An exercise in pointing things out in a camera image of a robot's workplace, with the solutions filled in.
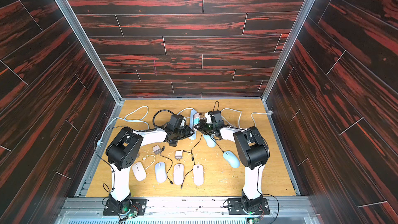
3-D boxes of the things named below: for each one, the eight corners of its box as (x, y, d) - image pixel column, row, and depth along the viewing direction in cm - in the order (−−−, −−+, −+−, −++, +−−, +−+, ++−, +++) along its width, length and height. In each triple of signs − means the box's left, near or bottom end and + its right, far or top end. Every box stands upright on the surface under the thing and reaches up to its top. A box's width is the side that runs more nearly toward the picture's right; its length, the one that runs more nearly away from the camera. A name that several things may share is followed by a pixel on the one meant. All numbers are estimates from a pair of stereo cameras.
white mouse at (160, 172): (157, 184, 83) (156, 182, 80) (155, 164, 89) (154, 163, 87) (167, 181, 83) (166, 180, 81) (164, 162, 90) (164, 160, 88)
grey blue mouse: (234, 170, 87) (234, 169, 85) (221, 154, 93) (221, 152, 91) (241, 165, 89) (242, 163, 87) (228, 150, 95) (228, 148, 93)
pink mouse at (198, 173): (192, 185, 82) (192, 184, 80) (193, 165, 89) (193, 164, 87) (203, 185, 82) (203, 184, 80) (203, 165, 89) (203, 164, 87)
